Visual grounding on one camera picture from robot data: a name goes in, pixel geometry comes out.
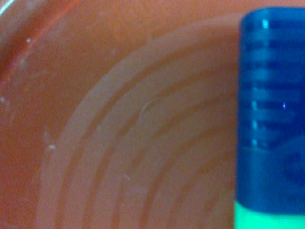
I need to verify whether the green highlighter blue cap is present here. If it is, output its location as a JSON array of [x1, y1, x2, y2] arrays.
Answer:
[[234, 7, 305, 229]]

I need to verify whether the red plastic plate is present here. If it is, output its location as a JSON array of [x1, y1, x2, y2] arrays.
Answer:
[[0, 0, 305, 229]]

